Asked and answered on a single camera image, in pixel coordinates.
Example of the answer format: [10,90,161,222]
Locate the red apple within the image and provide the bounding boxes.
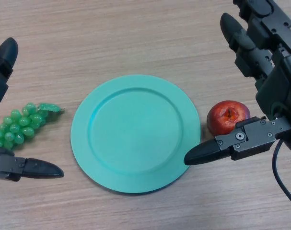
[206,100,251,140]

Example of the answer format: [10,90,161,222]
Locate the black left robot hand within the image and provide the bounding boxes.
[0,9,64,182]

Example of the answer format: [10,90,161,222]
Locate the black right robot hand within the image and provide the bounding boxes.
[184,0,291,174]

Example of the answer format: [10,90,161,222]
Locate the teal round plate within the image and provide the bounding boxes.
[70,74,201,194]

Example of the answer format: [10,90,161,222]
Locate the green grapes bunch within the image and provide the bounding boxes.
[0,102,65,150]

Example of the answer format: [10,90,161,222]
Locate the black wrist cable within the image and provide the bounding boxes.
[272,140,291,209]

